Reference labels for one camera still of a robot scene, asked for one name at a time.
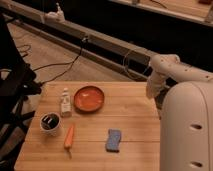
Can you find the orange round plate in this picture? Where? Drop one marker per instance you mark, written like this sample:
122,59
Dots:
89,99

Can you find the white small bottle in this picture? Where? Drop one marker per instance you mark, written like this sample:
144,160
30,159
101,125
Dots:
65,103

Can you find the blue sponge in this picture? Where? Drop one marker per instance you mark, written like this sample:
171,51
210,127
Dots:
113,140

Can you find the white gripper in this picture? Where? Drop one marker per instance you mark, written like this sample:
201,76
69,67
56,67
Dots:
155,84

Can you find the black chair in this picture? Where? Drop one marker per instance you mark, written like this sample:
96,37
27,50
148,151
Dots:
17,82

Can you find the white object on rail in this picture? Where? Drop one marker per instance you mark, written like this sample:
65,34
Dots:
58,15

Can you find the orange carrot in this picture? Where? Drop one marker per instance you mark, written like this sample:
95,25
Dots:
69,140

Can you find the white cup with dark contents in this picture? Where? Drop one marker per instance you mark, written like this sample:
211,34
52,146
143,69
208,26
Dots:
50,124

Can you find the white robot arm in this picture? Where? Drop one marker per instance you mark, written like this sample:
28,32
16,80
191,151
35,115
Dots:
186,119

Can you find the grey metal rail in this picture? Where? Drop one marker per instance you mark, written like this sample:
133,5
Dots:
100,40

